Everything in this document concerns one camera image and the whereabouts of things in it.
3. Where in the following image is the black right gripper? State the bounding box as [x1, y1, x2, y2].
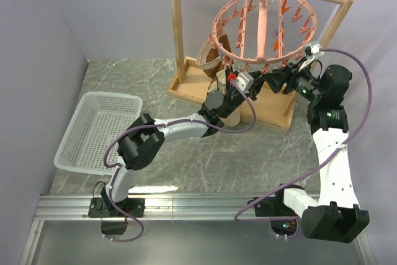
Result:
[261, 56, 324, 103]

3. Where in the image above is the beige underwear navy trim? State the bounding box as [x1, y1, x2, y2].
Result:
[207, 67, 241, 127]

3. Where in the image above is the pink round clip hanger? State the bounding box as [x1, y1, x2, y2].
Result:
[207, 0, 317, 67]

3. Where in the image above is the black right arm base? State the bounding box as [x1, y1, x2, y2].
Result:
[254, 196, 291, 217]

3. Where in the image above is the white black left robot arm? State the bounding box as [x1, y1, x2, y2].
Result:
[101, 71, 264, 217]

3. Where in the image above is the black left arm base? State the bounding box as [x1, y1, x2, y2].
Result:
[87, 197, 145, 218]

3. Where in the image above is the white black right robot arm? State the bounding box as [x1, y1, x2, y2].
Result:
[264, 64, 370, 243]

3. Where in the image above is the wooden hanger rack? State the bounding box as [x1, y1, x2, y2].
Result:
[166, 0, 358, 135]

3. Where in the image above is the brown underwear on hanger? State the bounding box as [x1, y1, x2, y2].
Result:
[196, 34, 225, 82]

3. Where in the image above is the white plastic basket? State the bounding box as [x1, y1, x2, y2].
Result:
[54, 91, 143, 176]

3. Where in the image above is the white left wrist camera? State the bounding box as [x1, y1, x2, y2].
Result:
[230, 71, 254, 94]

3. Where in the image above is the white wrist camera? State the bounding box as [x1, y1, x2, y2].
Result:
[299, 42, 324, 71]
[230, 71, 254, 94]

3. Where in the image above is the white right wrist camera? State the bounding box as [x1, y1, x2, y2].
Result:
[299, 42, 324, 71]

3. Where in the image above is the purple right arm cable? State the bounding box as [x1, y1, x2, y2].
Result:
[234, 48, 372, 223]

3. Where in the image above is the aluminium mounting rail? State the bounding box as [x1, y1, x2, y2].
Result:
[33, 193, 298, 223]

